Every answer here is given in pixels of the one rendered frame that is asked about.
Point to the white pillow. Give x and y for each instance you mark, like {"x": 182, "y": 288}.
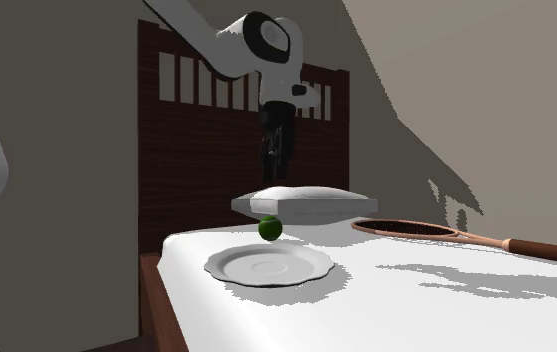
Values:
{"x": 307, "y": 202}

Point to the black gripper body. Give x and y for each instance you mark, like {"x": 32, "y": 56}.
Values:
{"x": 278, "y": 117}

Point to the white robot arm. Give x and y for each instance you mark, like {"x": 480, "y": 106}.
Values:
{"x": 231, "y": 46}

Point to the white scalloped plate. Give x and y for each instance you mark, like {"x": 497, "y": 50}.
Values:
{"x": 268, "y": 265}

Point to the bed with dark wooden headboard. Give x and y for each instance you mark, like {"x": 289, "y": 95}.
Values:
{"x": 404, "y": 302}

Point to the green tennis ball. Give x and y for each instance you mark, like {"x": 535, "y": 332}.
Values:
{"x": 270, "y": 228}

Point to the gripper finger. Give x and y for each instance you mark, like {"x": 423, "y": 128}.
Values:
{"x": 284, "y": 161}
{"x": 268, "y": 161}

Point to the wooden tennis racket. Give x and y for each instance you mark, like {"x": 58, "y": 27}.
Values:
{"x": 482, "y": 239}

